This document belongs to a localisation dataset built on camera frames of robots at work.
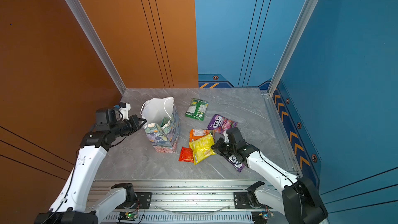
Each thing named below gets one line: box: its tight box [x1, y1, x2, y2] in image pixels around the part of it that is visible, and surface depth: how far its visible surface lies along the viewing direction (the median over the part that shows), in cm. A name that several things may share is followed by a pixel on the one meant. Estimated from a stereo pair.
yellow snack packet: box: [189, 133, 217, 166], surface depth 84 cm
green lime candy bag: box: [185, 98, 209, 121], surface depth 107 cm
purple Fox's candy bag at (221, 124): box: [207, 114, 238, 135], surface depth 101 cm
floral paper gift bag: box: [140, 96, 181, 153], surface depth 79 cm
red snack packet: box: [178, 146, 194, 163], surface depth 89 cm
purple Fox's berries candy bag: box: [223, 155, 246, 173], surface depth 84 cm
